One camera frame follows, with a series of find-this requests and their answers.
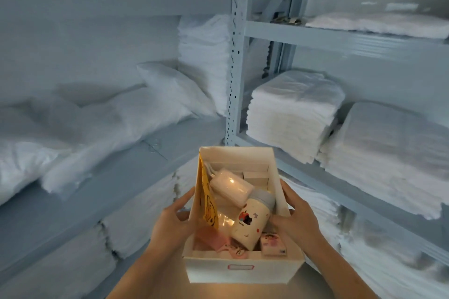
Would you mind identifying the person's right hand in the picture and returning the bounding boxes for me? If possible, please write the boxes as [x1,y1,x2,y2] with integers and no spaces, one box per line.
[270,180,333,261]

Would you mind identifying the person's left hand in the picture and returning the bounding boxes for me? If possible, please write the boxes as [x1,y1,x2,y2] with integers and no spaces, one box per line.
[149,187,199,261]

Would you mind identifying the white cardboard box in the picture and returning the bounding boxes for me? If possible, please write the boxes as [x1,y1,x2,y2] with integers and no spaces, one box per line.
[181,146,305,285]

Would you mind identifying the person's left forearm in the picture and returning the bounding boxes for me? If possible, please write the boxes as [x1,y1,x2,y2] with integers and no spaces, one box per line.
[108,248,168,299]

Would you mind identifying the person's right forearm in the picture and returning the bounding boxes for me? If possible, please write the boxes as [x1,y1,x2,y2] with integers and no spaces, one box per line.
[304,246,381,299]

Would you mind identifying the small pink printed box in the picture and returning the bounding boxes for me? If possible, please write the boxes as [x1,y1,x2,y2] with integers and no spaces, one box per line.
[260,232,289,257]

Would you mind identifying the yellow printed packet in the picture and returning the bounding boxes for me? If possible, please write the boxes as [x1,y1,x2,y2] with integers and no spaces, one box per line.
[198,154,220,231]

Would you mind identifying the cream printed bottle grey lid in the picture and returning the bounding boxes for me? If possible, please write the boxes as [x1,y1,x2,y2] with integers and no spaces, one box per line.
[230,188,276,251]

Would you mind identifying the pink packet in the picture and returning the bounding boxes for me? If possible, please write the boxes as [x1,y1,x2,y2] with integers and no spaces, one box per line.
[196,227,229,251]

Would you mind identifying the stack of white bedding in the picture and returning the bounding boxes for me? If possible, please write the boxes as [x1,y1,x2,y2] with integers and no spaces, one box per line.
[101,155,201,260]
[335,223,449,299]
[280,176,344,244]
[0,224,117,299]

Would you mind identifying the pink round sticker item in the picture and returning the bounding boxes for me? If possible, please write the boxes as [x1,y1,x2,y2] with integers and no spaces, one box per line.
[224,244,250,260]

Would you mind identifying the clear wrapped white pack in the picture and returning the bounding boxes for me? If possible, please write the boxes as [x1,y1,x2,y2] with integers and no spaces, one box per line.
[209,168,255,205]

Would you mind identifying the grey metal shelf rack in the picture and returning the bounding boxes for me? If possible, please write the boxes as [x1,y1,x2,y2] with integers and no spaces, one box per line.
[0,0,253,299]
[224,0,449,269]

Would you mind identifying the stack of folded white towels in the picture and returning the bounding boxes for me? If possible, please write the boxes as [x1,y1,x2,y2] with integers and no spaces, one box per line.
[245,70,347,165]

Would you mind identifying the long white pillow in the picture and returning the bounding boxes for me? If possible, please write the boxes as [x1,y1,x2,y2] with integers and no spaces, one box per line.
[40,87,198,202]

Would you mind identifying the wide stack of white linens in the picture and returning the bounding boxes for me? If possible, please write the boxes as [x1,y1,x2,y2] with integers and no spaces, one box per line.
[317,101,449,221]

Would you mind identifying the small white pillow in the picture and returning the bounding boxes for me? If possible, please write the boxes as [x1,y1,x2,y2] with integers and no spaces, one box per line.
[136,61,220,125]

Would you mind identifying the tall stack of white sheets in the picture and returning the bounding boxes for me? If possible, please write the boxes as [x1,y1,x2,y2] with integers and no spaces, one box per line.
[177,14,233,115]

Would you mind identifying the large white pillow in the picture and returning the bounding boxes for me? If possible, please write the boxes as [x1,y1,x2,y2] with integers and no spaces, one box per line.
[0,104,86,205]

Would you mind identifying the thin folded white sheet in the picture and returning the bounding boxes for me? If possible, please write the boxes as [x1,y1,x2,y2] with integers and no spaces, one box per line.
[305,11,449,41]

